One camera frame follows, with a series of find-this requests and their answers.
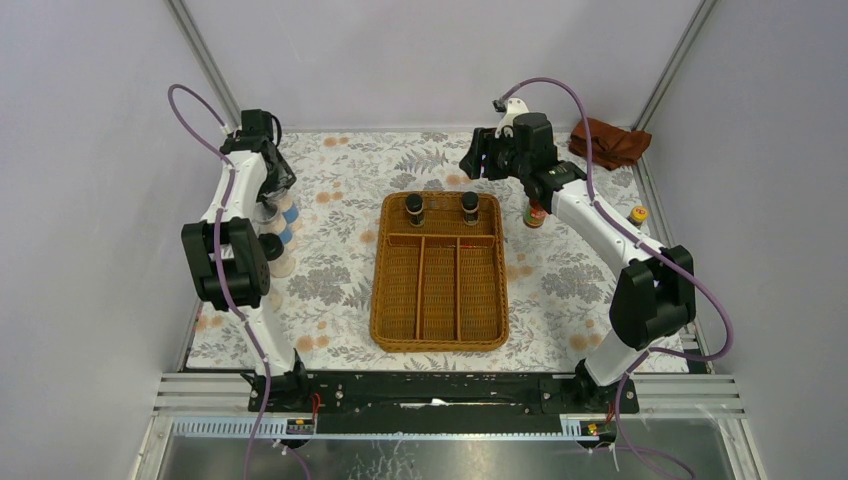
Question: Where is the floral table mat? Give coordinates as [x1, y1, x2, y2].
[185, 130, 690, 374]

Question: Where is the brown wicker basket tray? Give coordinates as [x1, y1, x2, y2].
[370, 191, 509, 353]

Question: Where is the red sauce bottle yellow cap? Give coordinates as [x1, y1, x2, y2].
[522, 200, 548, 228]

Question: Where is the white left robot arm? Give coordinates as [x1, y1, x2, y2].
[181, 109, 311, 411]

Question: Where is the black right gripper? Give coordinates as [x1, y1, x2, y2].
[458, 128, 530, 181]

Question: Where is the silver-lid salt jar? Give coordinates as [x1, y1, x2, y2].
[253, 204, 293, 246]
[267, 190, 300, 224]

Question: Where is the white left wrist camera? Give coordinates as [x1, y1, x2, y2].
[219, 109, 282, 155]

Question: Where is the black-cap pale spice jar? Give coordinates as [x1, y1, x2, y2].
[258, 233, 296, 278]

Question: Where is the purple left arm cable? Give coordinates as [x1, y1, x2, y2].
[166, 84, 274, 480]

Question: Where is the brown folded cloth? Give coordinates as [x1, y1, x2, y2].
[568, 118, 652, 171]

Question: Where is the silver-lid salt jar far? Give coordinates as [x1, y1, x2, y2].
[267, 190, 300, 224]

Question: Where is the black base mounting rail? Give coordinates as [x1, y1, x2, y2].
[242, 363, 640, 435]

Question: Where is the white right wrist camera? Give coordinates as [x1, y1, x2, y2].
[493, 97, 530, 138]

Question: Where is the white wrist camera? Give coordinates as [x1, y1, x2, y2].
[493, 97, 530, 138]
[219, 109, 282, 155]

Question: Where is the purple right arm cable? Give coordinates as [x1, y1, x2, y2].
[493, 77, 735, 480]

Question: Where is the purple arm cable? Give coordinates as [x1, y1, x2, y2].
[493, 77, 735, 480]
[166, 84, 274, 480]

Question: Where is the silver-lid salt jar near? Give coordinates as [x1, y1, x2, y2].
[253, 204, 293, 246]

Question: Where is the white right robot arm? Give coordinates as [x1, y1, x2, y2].
[459, 112, 696, 412]

